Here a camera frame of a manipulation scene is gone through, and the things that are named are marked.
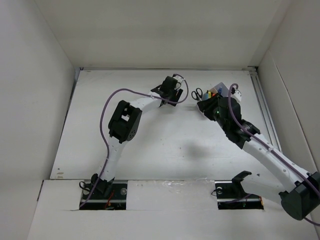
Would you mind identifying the black handled scissors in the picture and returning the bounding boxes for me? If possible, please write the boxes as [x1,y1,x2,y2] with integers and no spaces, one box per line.
[191,87,203,101]

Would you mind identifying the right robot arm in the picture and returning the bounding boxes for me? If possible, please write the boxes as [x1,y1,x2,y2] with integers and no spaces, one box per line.
[197,94,320,221]

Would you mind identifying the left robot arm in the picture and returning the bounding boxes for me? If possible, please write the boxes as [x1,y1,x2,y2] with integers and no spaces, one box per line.
[84,74,186,199]

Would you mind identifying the white three-compartment container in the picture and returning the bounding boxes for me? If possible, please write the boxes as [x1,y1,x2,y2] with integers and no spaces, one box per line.
[191,82,229,113]

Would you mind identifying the blue cap pen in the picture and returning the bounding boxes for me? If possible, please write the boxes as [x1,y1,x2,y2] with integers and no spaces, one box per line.
[217,86,223,95]

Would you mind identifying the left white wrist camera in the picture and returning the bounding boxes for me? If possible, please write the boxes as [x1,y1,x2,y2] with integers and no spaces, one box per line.
[172,73,185,90]

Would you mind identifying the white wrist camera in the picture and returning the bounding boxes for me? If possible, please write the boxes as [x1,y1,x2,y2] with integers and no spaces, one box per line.
[172,73,185,90]
[231,88,242,104]

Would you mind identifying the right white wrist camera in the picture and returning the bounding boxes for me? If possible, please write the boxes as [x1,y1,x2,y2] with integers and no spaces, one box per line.
[231,88,242,104]

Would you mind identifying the aluminium side rail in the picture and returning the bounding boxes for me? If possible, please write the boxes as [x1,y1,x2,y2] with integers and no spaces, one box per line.
[248,67,283,153]

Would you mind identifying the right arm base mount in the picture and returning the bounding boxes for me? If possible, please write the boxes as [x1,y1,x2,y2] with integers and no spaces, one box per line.
[211,170,264,210]

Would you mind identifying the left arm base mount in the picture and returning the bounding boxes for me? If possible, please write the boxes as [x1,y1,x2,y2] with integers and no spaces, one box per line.
[79,173,128,211]

